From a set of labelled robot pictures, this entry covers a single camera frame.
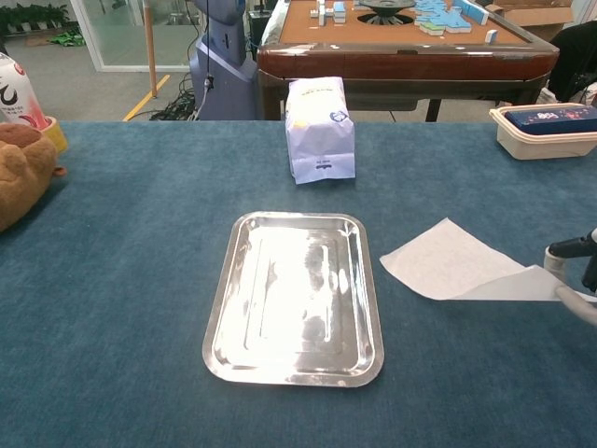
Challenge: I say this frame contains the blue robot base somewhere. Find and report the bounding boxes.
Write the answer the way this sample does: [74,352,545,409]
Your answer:
[188,0,258,121]

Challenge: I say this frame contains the orange wooden pole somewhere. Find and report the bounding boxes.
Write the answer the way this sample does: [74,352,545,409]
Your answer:
[142,0,159,99]

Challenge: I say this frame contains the silver metal tray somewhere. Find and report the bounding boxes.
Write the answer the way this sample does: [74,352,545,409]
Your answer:
[201,210,385,389]

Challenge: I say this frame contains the black floor cable bundle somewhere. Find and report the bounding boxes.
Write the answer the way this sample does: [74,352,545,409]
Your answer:
[148,72,202,122]

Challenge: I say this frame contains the white framed glass partition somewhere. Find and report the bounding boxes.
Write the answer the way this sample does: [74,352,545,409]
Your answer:
[69,0,200,74]

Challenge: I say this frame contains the long mahjong tile row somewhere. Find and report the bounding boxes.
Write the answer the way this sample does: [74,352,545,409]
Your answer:
[454,0,490,25]

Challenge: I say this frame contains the white paper sheet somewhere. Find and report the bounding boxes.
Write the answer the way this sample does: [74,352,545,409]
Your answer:
[379,217,597,304]

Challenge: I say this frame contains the brown mahjong table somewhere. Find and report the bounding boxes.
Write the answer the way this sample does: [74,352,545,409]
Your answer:
[256,0,561,123]

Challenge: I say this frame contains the black mahjong table dome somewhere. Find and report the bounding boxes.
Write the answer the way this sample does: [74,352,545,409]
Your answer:
[357,0,417,24]

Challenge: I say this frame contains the black clothing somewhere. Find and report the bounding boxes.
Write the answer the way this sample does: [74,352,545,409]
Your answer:
[548,21,597,104]

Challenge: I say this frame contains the beige plastic container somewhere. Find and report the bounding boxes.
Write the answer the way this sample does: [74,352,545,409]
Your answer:
[488,105,597,161]

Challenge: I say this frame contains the dark blue box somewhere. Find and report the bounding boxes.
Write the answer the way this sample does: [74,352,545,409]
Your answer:
[506,105,597,136]

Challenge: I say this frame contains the yellow cup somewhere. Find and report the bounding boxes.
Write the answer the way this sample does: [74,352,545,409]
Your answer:
[40,116,69,155]

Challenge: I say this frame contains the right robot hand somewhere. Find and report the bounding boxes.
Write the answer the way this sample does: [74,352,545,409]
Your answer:
[544,227,597,327]

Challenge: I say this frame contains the brown plush toy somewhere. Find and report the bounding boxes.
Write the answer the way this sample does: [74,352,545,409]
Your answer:
[0,121,69,233]

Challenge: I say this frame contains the white red drink bottle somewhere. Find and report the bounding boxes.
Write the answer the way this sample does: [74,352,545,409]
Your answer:
[0,51,52,132]

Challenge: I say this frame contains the small mahjong tile cluster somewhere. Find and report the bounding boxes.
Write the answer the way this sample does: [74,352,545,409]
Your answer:
[310,0,349,27]

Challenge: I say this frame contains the heaped mahjong tile pile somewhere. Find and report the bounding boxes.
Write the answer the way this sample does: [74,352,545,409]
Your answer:
[414,0,472,37]

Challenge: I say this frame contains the blue table cloth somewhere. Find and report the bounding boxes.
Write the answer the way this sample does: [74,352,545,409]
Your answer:
[0,120,597,448]

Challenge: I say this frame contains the green floor object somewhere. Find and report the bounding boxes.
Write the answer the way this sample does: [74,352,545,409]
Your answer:
[49,28,86,48]

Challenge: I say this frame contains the green potted plants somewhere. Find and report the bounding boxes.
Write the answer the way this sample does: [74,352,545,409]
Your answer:
[0,3,71,34]

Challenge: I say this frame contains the cardboard box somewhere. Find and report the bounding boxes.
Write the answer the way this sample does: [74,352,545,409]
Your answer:
[484,0,576,43]

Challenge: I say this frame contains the white paper bag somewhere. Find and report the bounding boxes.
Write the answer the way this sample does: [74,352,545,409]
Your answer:
[285,76,356,186]

